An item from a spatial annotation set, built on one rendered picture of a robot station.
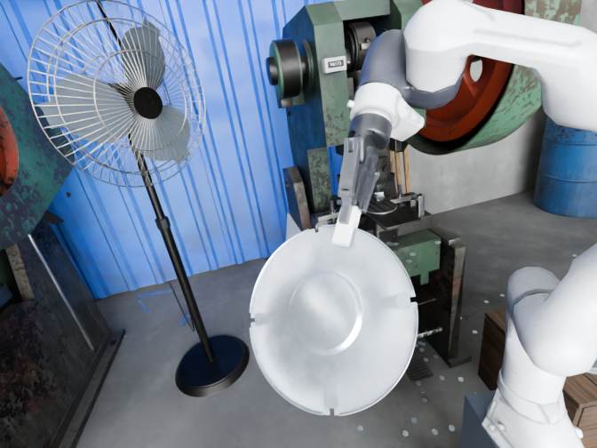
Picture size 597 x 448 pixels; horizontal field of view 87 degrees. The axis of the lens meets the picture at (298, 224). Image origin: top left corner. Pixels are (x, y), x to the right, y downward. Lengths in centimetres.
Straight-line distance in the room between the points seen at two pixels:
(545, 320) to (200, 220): 214
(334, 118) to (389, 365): 85
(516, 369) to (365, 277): 46
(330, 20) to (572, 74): 74
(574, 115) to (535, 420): 62
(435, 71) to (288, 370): 53
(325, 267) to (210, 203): 196
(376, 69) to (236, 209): 195
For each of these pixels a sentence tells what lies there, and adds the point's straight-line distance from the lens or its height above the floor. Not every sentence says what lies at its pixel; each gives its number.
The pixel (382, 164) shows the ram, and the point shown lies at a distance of 126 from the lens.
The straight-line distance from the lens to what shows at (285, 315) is 56.
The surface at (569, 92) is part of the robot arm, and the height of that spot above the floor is 121.
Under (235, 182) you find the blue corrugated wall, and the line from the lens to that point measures 239.
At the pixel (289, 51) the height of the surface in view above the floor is 138.
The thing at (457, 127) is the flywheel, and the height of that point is 104.
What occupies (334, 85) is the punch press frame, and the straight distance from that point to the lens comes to 114.
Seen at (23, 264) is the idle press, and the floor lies 74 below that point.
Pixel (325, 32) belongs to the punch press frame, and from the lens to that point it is 114.
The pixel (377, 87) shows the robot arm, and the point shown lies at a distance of 61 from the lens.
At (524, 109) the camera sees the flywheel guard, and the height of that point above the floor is 110.
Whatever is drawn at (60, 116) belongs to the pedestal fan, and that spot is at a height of 129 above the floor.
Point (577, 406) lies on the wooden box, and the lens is 129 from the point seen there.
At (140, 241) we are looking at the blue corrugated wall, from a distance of 258.
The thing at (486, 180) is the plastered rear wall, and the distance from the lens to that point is 342.
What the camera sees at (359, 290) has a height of 97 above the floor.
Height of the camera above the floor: 128
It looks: 24 degrees down
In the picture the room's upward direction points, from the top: 9 degrees counter-clockwise
